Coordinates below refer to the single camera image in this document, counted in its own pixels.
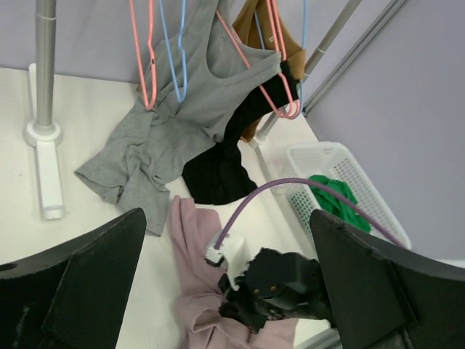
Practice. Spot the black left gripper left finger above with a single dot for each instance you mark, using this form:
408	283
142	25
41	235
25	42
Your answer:
73	295

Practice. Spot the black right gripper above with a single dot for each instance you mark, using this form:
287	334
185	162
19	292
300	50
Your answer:
278	285

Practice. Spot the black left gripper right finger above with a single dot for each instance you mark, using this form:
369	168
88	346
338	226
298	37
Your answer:
385	296

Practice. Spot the pink tank top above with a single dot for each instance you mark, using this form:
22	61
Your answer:
197	308

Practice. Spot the black tank top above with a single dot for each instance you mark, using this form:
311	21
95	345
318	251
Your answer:
217	177

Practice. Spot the pink hanger with clothes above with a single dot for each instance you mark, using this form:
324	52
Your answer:
261	72

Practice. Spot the grey tank top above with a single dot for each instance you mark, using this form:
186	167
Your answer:
149	148

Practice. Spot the brown tank top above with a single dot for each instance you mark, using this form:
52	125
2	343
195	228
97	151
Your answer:
245	28

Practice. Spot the white plastic basket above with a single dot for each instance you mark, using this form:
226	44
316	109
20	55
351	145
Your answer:
332	164

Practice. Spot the white garment rack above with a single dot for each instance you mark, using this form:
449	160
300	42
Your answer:
42	133

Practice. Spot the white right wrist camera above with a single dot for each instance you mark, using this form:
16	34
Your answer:
233	253

